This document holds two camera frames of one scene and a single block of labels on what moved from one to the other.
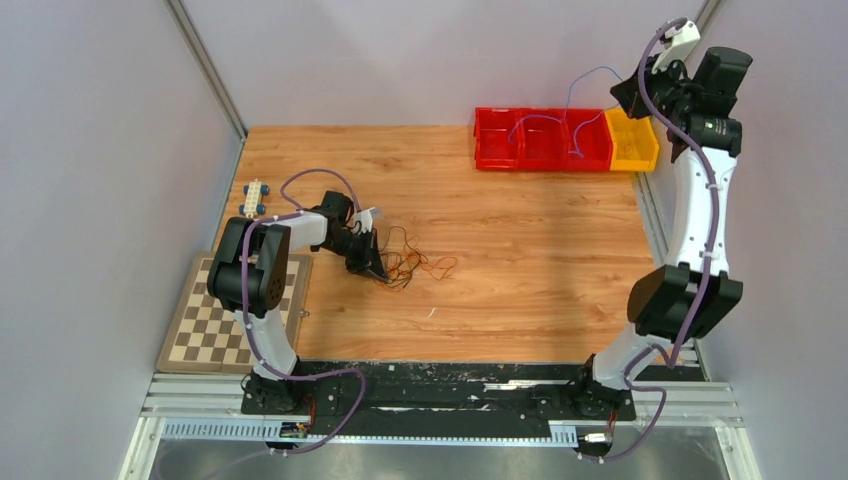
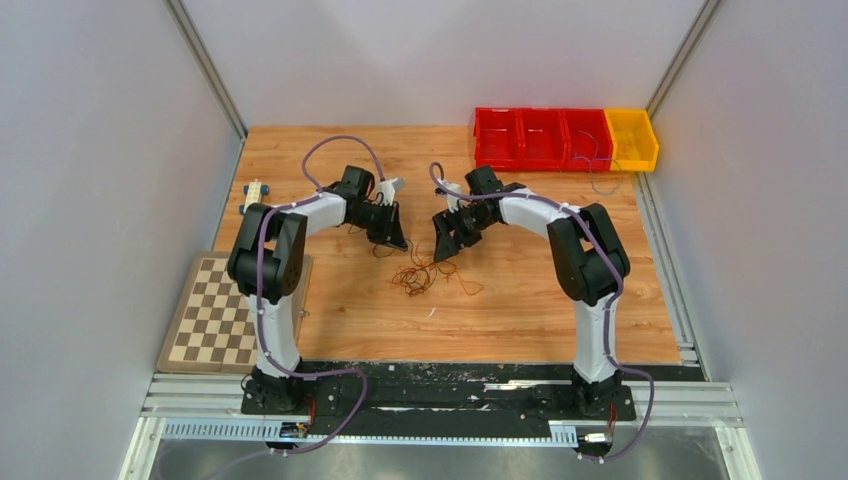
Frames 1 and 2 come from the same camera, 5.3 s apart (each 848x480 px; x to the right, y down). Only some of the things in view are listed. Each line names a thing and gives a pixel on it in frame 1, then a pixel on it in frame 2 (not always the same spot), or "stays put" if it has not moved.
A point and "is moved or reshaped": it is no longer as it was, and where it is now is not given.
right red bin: x=589 y=140 stays put
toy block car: x=254 y=192 stays put
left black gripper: x=370 y=259 → x=391 y=232
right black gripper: x=630 y=97 → x=446 y=245
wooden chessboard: x=205 y=337 stays put
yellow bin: x=636 y=147 stays put
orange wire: x=399 y=269 is moved or reshaped
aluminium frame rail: x=659 y=403 stays put
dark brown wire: x=397 y=258 is moved or reshaped
